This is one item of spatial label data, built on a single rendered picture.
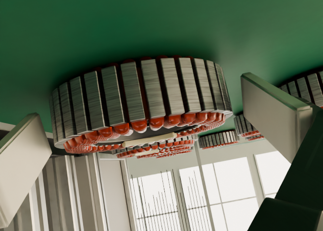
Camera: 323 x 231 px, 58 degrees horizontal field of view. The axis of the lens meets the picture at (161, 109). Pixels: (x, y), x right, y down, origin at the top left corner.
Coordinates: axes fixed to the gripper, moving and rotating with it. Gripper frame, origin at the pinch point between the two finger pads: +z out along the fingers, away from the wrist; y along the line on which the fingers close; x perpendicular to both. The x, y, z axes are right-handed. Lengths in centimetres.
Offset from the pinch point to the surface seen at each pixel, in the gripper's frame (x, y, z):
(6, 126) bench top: -1.1, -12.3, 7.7
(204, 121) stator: 0.4, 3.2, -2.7
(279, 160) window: -351, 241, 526
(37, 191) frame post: -9.1, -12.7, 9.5
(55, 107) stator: 2.3, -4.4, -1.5
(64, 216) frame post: -16.9, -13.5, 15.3
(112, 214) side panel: -28.4, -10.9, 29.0
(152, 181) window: -353, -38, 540
